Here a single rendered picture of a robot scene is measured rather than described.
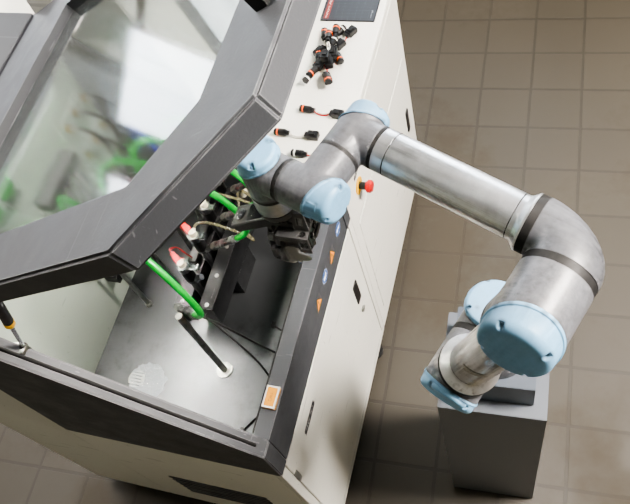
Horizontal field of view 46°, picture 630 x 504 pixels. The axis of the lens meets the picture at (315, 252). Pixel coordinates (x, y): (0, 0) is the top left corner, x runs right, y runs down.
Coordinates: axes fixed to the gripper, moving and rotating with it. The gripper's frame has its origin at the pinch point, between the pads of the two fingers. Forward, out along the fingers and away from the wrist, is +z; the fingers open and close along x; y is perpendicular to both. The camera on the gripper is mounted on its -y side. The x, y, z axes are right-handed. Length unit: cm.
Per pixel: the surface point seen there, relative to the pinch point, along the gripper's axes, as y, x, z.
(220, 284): -24.1, 1.8, 23.0
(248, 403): -14.5, -20.9, 37.9
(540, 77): 37, 159, 121
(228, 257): -24.4, 9.1, 22.9
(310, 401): -3, -15, 48
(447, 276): 14, 61, 121
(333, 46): -14, 76, 20
